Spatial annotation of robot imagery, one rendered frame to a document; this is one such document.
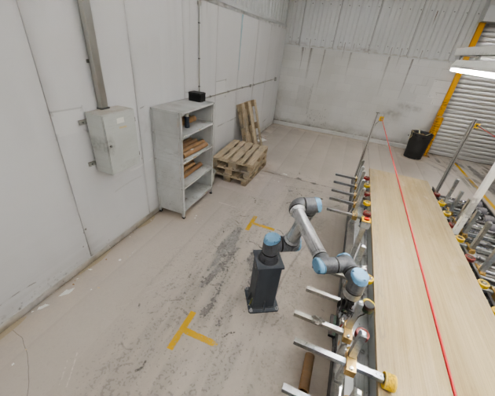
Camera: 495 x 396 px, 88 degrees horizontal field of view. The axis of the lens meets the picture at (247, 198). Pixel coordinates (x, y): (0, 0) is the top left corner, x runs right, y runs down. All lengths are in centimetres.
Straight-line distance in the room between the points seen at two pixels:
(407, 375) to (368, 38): 829
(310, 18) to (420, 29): 289
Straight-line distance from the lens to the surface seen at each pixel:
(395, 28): 912
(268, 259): 244
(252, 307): 287
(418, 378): 190
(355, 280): 149
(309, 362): 264
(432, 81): 928
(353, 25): 911
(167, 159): 365
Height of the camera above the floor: 234
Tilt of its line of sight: 31 degrees down
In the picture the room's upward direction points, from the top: 6 degrees clockwise
